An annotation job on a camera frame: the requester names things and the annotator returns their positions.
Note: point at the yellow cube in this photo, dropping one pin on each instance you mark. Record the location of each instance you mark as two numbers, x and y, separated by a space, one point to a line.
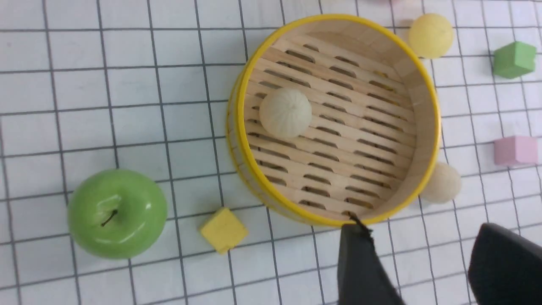
223 230

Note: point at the pink cube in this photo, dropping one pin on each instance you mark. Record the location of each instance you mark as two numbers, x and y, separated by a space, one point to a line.
516 150

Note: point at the green apple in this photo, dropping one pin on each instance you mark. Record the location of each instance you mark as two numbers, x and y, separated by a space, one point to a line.
117 214

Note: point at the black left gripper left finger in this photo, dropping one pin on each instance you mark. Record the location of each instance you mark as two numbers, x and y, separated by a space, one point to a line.
361 277

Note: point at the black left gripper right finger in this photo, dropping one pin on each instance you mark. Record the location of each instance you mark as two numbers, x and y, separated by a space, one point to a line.
505 268

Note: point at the white bun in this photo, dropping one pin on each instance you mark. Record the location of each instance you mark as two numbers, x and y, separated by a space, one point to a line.
443 186
285 113

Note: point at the bamboo steamer tray yellow rim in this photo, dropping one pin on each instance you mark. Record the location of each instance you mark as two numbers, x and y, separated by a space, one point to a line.
374 137

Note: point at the yellow bun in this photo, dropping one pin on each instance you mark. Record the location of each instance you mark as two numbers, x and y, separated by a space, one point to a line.
431 36

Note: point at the green cube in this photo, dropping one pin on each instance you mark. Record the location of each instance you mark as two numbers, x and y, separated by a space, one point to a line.
514 60

